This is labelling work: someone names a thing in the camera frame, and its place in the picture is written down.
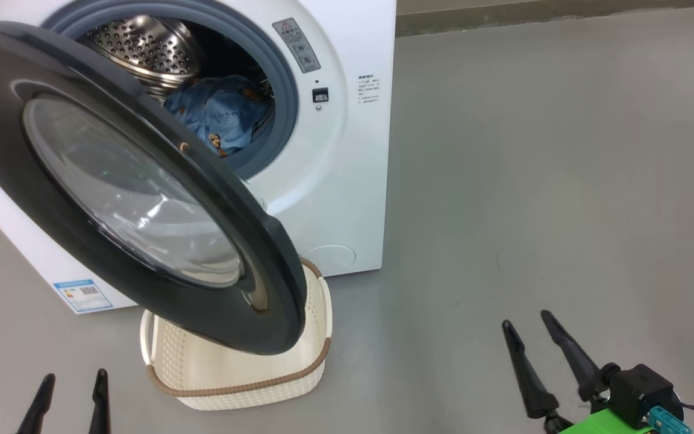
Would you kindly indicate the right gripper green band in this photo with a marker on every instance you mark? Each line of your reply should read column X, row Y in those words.
column 600, row 425

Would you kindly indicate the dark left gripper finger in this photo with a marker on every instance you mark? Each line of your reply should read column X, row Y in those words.
column 101, row 407
column 37, row 410

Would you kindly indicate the black round washer door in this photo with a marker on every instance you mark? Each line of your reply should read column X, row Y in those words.
column 142, row 199

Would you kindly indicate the blue cartoon print garment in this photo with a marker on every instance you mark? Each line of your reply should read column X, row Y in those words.
column 235, row 120

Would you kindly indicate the cream perforated laundry basket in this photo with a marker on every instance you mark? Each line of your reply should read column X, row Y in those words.
column 250, row 374

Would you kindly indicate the white front-load washing machine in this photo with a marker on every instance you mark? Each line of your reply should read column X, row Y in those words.
column 335, row 181

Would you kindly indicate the grey rubber door gasket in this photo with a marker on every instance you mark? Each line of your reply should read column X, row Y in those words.
column 284, row 114

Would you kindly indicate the black door lock slot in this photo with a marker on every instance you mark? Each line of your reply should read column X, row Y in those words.
column 320, row 95

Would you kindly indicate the round drain filter cover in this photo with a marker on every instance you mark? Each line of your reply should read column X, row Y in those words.
column 332, row 258

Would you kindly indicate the small printed text label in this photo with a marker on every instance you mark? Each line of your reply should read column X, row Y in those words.
column 368, row 89

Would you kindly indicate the perforated steel washer drum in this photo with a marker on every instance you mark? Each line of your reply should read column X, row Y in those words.
column 148, row 51

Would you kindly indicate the grey warning sticker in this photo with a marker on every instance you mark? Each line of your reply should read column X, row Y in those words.
column 296, row 45

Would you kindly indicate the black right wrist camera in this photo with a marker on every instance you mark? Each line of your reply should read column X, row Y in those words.
column 642, row 392

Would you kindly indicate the teal right camera connector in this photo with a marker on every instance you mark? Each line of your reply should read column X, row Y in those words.
column 669, row 421

